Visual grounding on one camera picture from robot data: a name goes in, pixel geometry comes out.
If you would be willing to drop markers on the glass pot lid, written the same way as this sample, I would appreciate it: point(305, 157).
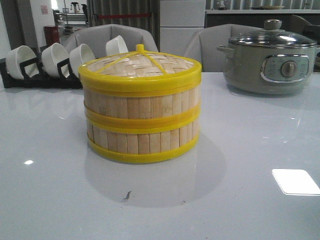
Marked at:
point(273, 36)

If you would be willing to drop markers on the white cabinet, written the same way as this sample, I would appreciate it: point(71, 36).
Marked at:
point(178, 21)

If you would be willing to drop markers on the black dish rack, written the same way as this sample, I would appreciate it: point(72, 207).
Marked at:
point(66, 78)

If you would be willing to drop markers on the left grey chair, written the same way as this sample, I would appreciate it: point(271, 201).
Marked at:
point(96, 38)

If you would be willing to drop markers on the grey chair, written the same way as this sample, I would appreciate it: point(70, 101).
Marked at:
point(203, 45)
point(96, 38)

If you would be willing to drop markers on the right grey chair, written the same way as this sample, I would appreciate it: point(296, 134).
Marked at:
point(203, 45)

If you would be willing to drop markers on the bamboo steamer basket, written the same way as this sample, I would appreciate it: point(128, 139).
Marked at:
point(143, 148)
point(142, 112)

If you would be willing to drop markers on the white bowl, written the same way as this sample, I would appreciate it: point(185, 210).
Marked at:
point(17, 56)
point(79, 56)
point(51, 56)
point(116, 46)

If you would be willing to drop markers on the grey electric cooking pot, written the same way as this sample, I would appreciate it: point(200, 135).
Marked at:
point(267, 70)

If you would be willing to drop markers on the woven bamboo steamer lid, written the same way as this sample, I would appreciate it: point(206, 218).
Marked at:
point(141, 73)

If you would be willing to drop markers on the red bin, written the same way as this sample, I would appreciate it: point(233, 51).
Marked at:
point(51, 33)

